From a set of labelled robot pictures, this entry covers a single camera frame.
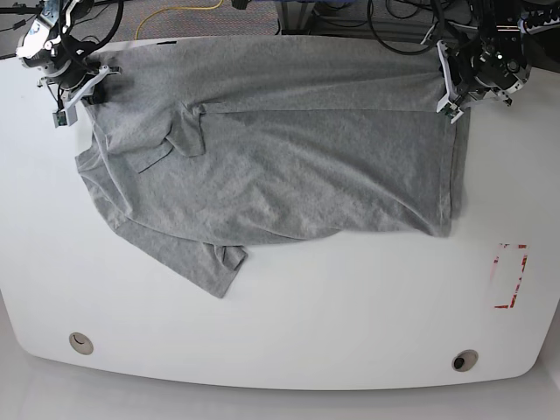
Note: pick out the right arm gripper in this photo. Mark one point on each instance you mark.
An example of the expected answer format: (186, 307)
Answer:
(68, 86)

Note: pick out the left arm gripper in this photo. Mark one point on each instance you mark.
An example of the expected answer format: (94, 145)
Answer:
(470, 97)

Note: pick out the black tripod stand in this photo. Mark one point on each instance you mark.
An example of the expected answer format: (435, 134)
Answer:
(16, 18)

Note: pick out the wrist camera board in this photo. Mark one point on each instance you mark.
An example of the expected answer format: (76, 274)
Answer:
(64, 117)
(451, 110)

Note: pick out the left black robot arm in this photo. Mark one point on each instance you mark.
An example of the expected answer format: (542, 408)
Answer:
(490, 65)

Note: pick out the aluminium frame rail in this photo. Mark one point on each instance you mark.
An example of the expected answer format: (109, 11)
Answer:
(294, 16)

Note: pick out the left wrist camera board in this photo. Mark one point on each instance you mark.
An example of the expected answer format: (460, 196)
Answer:
(451, 110)

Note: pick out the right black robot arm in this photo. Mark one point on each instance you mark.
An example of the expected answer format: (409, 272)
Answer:
(50, 47)

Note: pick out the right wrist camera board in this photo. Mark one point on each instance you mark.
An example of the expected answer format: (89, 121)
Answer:
(64, 117)

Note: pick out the table cable grommet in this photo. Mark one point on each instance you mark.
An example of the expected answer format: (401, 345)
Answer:
(80, 343)
(465, 360)

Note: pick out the white power strip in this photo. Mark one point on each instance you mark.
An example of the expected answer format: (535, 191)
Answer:
(540, 20)

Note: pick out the red tape rectangle marking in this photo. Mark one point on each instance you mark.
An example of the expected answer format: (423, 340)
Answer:
(507, 274)

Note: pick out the right table cable grommet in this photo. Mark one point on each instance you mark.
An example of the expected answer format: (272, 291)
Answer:
(465, 360)

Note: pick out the left table cable grommet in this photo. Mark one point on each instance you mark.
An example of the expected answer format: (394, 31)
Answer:
(80, 343)

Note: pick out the grey HUGO T-shirt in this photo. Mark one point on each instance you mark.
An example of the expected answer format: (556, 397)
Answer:
(210, 145)

